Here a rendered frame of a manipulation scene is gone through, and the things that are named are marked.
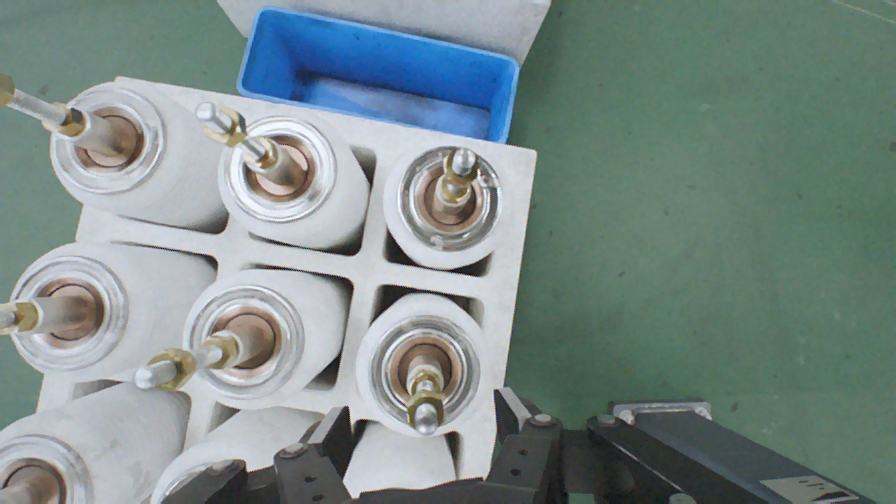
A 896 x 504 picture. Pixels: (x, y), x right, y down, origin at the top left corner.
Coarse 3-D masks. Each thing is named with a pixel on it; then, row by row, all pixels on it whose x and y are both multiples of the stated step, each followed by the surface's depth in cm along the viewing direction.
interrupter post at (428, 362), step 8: (416, 360) 23; (424, 360) 23; (432, 360) 23; (416, 368) 21; (424, 368) 21; (432, 368) 21; (440, 368) 23; (408, 376) 21; (440, 376) 21; (408, 384) 21; (440, 384) 21
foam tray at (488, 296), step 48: (192, 96) 31; (384, 144) 32; (480, 144) 33; (528, 192) 33; (96, 240) 30; (144, 240) 30; (192, 240) 31; (240, 240) 31; (384, 240) 33; (384, 288) 40; (432, 288) 32; (480, 288) 32; (48, 384) 29; (96, 384) 31; (192, 384) 30; (336, 384) 31; (192, 432) 30; (480, 432) 31
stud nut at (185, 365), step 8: (160, 352) 16; (168, 352) 16; (176, 352) 16; (184, 352) 16; (152, 360) 16; (160, 360) 16; (168, 360) 16; (176, 360) 16; (184, 360) 16; (192, 360) 17; (176, 368) 16; (184, 368) 16; (192, 368) 16; (176, 376) 16; (184, 376) 16; (192, 376) 17; (168, 384) 16; (176, 384) 16; (184, 384) 17
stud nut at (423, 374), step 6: (420, 372) 21; (426, 372) 21; (432, 372) 21; (414, 378) 20; (420, 378) 20; (426, 378) 20; (432, 378) 20; (438, 378) 20; (414, 384) 20; (438, 384) 20; (414, 390) 20; (438, 390) 20
